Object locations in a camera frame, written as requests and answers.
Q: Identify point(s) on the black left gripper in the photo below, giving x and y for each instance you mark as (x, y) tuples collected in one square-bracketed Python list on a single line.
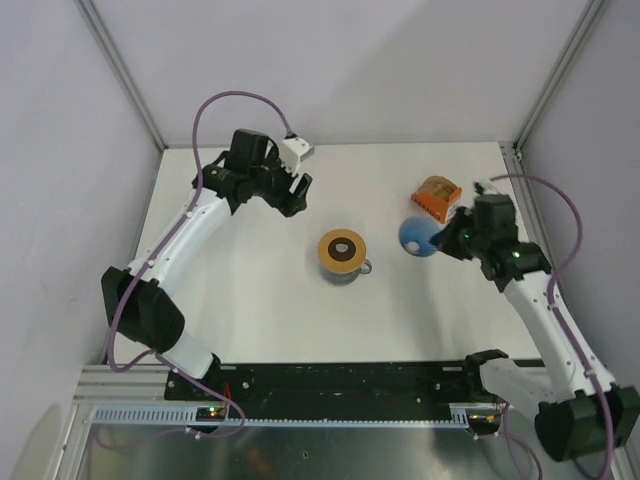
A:
[(286, 202)]

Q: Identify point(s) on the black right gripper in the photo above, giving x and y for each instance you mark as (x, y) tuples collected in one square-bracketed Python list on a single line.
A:
[(445, 238)]

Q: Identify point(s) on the blue coffee dripper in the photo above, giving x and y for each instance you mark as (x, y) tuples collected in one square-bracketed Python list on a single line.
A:
[(415, 235)]

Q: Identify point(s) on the grey glass coffee server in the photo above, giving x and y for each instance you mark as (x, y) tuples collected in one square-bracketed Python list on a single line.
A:
[(343, 279)]

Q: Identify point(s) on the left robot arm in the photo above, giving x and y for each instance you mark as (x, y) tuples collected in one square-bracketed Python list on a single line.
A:
[(139, 298)]

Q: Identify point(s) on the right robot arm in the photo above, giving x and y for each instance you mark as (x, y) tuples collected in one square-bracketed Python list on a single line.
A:
[(579, 409)]

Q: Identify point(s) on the orange coffee filter box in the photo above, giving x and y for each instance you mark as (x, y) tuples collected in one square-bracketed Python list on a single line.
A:
[(440, 209)]

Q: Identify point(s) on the brown paper coffee filters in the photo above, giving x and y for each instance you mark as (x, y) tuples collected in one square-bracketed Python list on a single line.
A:
[(438, 186)]

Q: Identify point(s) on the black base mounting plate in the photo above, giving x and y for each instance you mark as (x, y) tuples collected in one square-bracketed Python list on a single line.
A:
[(349, 390)]

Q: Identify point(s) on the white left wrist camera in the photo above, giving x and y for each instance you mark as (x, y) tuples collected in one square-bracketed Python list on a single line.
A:
[(293, 151)]

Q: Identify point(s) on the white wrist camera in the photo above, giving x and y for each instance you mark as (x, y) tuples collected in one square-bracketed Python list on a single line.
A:
[(485, 187), (293, 151)]

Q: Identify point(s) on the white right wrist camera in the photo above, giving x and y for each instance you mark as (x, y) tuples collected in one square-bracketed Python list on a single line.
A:
[(485, 187)]

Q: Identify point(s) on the right aluminium frame post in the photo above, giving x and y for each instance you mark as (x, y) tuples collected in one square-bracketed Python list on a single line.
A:
[(575, 44)]

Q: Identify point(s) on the aluminium frame post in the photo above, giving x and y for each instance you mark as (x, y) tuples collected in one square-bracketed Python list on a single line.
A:
[(575, 44), (121, 71)]

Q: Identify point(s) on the grey slotted cable duct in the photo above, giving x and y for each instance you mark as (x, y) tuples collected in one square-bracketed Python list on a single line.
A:
[(452, 416)]

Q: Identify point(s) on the left aluminium frame post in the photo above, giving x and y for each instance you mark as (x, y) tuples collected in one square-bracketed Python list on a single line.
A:
[(121, 71)]

